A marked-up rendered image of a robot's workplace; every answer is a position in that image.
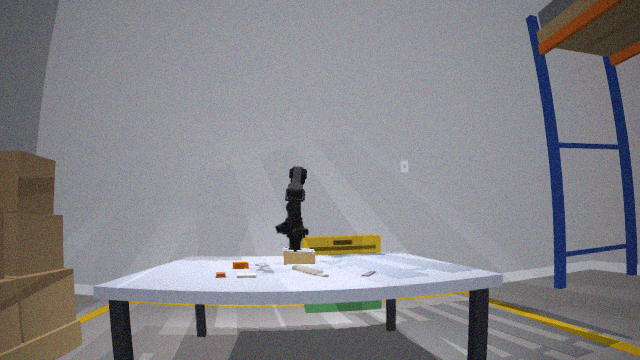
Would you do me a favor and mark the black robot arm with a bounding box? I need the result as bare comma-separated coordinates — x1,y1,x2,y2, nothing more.
276,166,307,233

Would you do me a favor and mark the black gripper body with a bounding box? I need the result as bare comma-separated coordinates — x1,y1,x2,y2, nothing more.
282,215,309,235

